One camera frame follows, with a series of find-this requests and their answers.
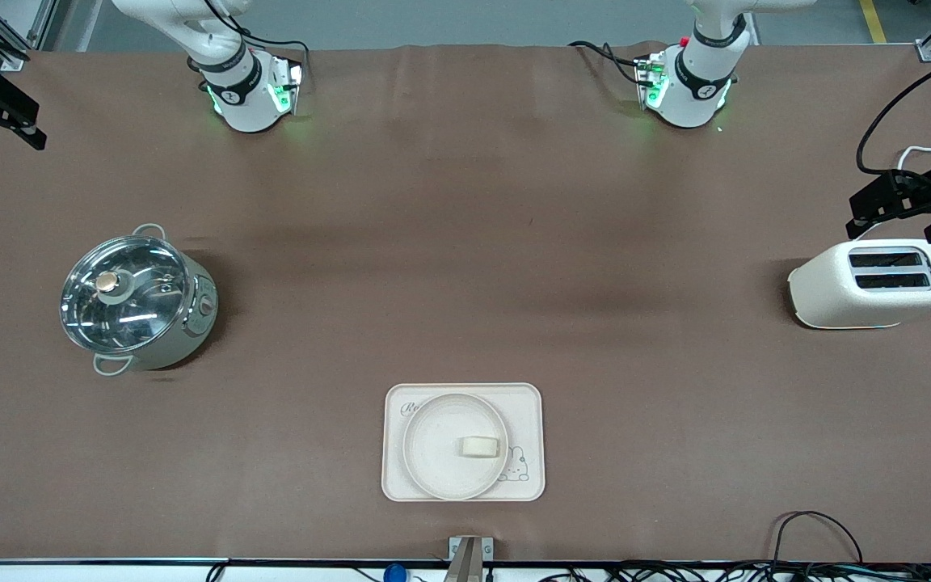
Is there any cream two-slot toaster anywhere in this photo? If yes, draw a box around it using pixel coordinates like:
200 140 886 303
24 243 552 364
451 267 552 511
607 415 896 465
787 238 931 330

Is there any glass pot lid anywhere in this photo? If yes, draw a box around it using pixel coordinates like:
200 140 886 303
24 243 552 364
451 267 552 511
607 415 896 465
60 234 192 355

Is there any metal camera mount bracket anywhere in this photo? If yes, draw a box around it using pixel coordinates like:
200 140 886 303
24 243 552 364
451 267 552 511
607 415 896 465
443 536 494 582

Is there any black floor cable bundle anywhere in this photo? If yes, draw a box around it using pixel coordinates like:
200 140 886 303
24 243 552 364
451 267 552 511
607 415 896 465
538 510 931 582

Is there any brown table cover sheet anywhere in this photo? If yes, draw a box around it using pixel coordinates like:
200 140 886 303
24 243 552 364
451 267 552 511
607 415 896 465
0 42 931 564

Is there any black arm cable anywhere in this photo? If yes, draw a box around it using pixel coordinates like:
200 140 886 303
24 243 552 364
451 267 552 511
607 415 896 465
203 0 310 82
856 48 931 175

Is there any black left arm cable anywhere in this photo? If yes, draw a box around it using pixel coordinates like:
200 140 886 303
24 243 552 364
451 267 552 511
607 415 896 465
856 48 931 175

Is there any pale green electric pot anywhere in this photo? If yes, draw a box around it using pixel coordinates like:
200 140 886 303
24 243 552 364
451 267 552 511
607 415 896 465
61 223 220 377

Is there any cream round plate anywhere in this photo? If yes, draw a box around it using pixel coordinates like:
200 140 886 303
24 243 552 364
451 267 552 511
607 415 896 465
402 394 509 500

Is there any arm base connector bracket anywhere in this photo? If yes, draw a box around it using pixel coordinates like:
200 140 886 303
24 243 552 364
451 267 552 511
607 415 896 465
634 53 670 111
270 55 305 116

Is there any black base power cable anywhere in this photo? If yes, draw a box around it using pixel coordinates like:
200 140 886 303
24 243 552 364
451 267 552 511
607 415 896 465
568 40 646 86

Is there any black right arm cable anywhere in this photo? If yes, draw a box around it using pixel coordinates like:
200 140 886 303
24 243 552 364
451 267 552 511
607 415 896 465
203 0 310 82

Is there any cream rabbit print tray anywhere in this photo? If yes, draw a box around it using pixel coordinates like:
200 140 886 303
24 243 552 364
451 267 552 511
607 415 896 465
381 382 546 503

